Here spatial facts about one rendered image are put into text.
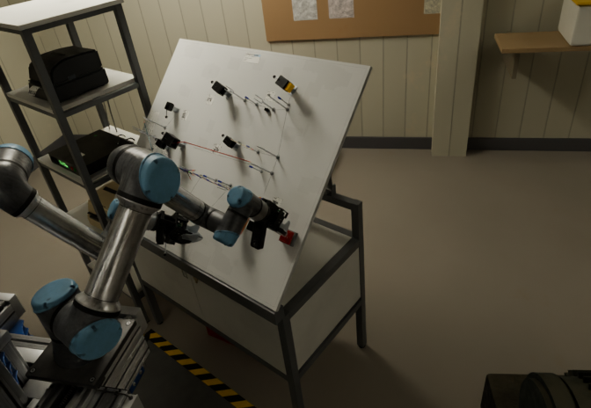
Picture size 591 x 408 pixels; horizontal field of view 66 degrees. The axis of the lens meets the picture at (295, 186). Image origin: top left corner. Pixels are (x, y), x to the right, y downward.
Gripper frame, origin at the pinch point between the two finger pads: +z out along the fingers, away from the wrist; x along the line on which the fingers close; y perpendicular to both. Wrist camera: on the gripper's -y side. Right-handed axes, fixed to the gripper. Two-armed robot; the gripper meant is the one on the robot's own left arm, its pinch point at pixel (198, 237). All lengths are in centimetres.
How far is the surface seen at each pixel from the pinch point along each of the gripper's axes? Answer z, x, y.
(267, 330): 42, -25, -13
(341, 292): 77, -7, 2
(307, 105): 22, 46, 48
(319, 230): 64, 21, 6
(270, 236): 24.4, 1.2, 14.2
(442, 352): 155, -25, 1
